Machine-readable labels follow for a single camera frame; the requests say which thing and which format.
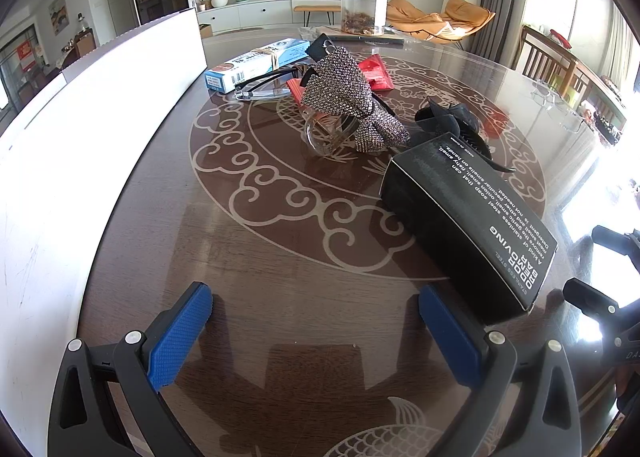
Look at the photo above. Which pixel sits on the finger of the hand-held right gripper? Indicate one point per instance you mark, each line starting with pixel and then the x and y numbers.
pixel 600 304
pixel 620 244

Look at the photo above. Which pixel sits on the clear glass dish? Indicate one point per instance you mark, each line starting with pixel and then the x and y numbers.
pixel 557 104

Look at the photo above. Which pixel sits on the black claw hair clip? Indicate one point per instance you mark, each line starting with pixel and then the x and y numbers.
pixel 450 117

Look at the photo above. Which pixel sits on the rimless glasses with black temples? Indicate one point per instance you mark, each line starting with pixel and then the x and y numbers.
pixel 260 92

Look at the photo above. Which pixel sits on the framed wall painting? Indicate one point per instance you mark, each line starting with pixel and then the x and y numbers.
pixel 58 12

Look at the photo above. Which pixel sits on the orange lounge chair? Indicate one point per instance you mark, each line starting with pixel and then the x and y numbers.
pixel 425 19

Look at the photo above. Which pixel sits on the rhinestone bow hair clip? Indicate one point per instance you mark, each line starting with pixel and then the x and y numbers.
pixel 340 87

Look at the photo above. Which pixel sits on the clear plastic jar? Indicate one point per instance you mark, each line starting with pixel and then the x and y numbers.
pixel 362 2

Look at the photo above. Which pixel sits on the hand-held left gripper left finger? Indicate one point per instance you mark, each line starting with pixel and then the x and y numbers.
pixel 177 337

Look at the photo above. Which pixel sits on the red snack packet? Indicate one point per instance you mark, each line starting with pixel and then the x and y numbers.
pixel 377 74

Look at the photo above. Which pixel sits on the black printed carton box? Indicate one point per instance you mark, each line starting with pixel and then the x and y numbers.
pixel 450 217

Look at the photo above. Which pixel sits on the blue and white medicine box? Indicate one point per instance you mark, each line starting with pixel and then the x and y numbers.
pixel 250 64

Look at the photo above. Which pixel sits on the white television cabinet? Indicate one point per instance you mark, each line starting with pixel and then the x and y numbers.
pixel 260 14

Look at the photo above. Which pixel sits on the white foam board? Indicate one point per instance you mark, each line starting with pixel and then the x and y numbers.
pixel 100 112

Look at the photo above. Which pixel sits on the cardboard box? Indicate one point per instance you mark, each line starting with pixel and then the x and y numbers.
pixel 205 31

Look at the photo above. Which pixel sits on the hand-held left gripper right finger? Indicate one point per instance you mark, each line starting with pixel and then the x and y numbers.
pixel 450 337

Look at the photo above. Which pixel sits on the brown patterned glass-topped desktop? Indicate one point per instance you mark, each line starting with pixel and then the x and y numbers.
pixel 280 247

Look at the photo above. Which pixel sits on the clear plastic bag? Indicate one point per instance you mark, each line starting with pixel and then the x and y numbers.
pixel 307 32

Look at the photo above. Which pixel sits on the wooden bench with metal legs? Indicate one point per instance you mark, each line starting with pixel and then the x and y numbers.
pixel 312 8

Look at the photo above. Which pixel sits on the red window poster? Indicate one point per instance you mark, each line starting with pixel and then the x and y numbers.
pixel 26 57

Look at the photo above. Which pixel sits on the wooden dining chair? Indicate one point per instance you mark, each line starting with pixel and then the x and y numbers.
pixel 565 62

